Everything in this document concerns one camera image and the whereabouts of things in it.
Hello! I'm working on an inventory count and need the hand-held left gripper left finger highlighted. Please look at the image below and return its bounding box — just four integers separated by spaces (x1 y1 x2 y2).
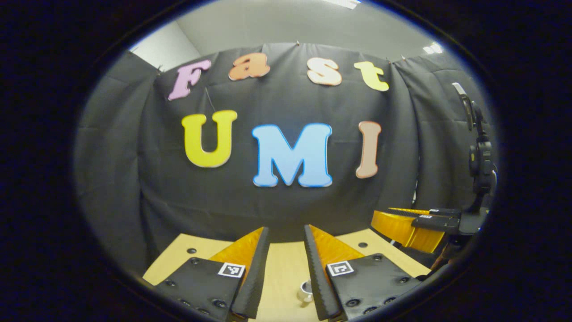
154 226 271 319

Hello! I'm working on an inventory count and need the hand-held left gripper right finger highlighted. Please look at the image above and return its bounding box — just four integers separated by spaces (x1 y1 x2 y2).
304 224 423 321

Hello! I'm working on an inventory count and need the white cup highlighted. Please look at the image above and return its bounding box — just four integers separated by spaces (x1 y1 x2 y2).
297 280 315 308

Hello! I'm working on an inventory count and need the wooden desktop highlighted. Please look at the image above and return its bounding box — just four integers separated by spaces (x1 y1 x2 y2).
142 228 432 322

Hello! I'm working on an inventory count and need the black backdrop cloth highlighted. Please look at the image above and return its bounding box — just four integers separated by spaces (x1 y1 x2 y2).
74 42 494 273

